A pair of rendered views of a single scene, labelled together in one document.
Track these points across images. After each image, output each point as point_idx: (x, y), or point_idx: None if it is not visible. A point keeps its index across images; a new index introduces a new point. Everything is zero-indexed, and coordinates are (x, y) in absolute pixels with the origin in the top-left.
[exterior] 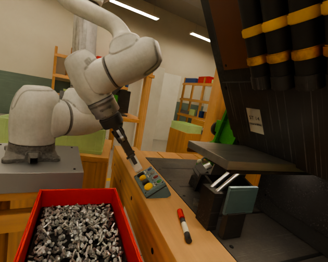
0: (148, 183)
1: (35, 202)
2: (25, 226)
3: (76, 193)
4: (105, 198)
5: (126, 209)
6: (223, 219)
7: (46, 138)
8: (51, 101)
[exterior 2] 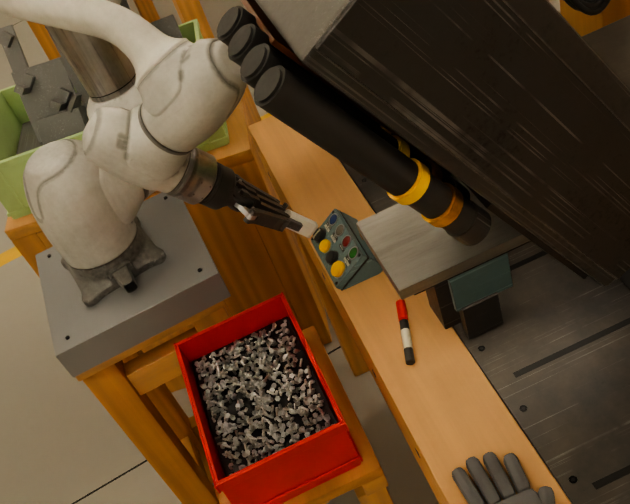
0: (335, 262)
1: (182, 371)
2: (178, 370)
3: (226, 326)
4: (274, 313)
5: (326, 287)
6: (461, 314)
7: (121, 236)
8: (89, 177)
